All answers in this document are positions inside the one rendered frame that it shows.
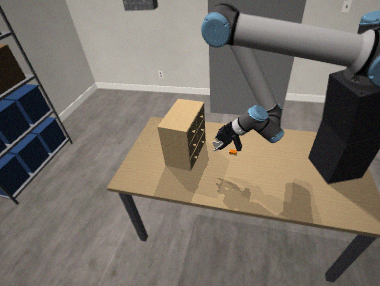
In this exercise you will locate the dark brown chest of drawers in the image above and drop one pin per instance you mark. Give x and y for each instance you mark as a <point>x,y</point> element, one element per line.
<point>173,133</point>

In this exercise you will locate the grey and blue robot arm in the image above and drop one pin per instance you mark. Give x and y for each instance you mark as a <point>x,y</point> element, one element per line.
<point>359,52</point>

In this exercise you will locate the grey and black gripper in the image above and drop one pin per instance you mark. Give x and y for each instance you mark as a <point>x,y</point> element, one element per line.
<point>225,138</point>

